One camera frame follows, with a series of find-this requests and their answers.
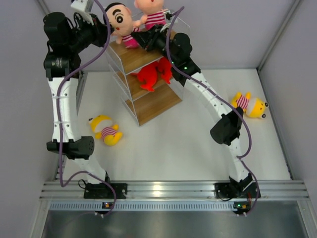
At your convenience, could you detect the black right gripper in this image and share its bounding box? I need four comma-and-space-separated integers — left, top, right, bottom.
130, 24, 177, 66

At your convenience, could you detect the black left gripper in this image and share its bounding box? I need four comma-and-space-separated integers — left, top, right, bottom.
67, 12, 114, 54

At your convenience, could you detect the pink black-haired boy doll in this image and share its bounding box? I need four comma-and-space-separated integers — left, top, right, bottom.
105, 2, 140, 49

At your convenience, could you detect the pink bald baby doll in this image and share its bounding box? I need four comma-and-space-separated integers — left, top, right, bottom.
133, 0, 167, 30

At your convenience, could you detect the red shark plush toy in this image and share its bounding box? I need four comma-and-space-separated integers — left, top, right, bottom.
130, 61, 159, 92

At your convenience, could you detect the yellow bear plush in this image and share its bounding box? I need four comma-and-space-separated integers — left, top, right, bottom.
88, 115, 123, 146
231, 92, 269, 119

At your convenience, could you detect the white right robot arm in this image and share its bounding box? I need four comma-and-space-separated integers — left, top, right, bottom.
131, 24, 261, 199

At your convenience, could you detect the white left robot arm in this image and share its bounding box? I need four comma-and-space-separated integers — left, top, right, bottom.
43, 12, 112, 198

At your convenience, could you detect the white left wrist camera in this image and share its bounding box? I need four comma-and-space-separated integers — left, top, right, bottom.
70, 0, 94, 18

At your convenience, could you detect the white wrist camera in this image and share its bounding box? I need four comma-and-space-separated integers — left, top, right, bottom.
70, 0, 94, 18
163, 9, 176, 23

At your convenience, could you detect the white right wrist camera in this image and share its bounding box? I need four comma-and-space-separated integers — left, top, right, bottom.
163, 9, 176, 23

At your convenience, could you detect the white wire wooden shelf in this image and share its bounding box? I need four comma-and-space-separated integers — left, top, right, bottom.
106, 36, 184, 126

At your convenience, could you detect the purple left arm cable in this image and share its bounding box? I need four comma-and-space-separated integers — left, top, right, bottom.
58, 0, 117, 217

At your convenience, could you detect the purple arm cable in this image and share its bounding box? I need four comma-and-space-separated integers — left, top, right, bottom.
164, 6, 261, 216
58, 0, 117, 217

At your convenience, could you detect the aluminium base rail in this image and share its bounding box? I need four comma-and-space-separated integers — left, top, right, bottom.
40, 180, 309, 200

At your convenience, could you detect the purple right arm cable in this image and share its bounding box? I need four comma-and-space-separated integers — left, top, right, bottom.
164, 6, 261, 216

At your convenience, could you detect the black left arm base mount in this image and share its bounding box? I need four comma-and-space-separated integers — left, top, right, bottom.
84, 182, 128, 199

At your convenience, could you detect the slotted grey cable duct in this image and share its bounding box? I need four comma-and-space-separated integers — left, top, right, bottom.
49, 200, 242, 212

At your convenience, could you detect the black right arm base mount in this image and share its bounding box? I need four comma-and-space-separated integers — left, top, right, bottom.
214, 182, 261, 200

